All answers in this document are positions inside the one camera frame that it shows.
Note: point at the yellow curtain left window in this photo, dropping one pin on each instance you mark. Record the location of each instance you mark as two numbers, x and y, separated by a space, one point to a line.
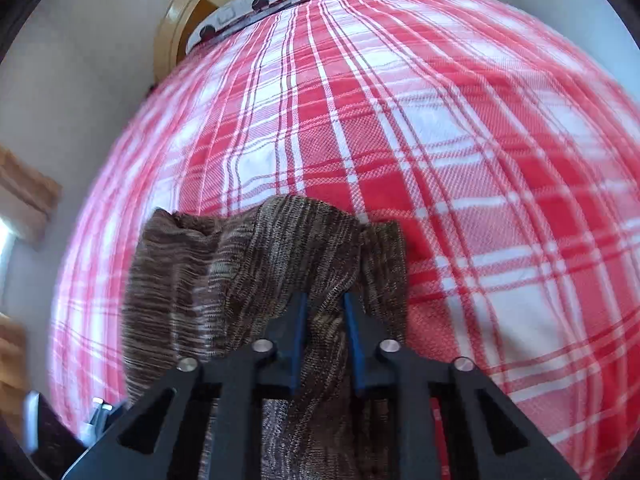
28 198

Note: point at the brown knitted sun-pattern sweater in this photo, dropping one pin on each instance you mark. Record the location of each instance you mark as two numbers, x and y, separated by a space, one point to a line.
201 287

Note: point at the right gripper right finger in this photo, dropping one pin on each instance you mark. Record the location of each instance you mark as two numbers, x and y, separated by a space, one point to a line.
447 419

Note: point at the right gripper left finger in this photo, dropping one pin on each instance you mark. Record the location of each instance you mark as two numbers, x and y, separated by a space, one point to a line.
205 416

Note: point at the white patterned pillow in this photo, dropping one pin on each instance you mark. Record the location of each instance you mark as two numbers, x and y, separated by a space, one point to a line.
234 16

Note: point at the yellow curtain lower left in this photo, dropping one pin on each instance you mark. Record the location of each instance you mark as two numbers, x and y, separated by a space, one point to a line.
13 374

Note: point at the red white plaid bedspread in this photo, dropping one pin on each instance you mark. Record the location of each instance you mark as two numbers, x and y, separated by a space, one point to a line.
509 158

